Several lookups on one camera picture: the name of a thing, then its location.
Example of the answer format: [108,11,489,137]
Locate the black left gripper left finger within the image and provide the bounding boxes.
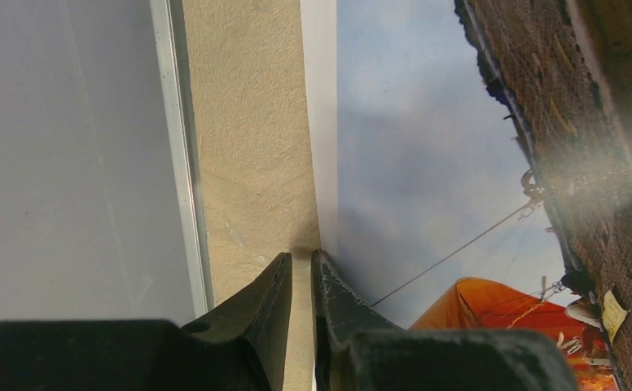
[0,253,292,390]

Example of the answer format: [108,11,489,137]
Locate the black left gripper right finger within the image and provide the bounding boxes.
[311,250,579,391]

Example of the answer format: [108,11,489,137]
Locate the hot air balloon photo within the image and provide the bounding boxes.
[301,1,632,390]

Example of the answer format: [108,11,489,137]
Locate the aluminium table edge rail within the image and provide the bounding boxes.
[149,0,214,317]

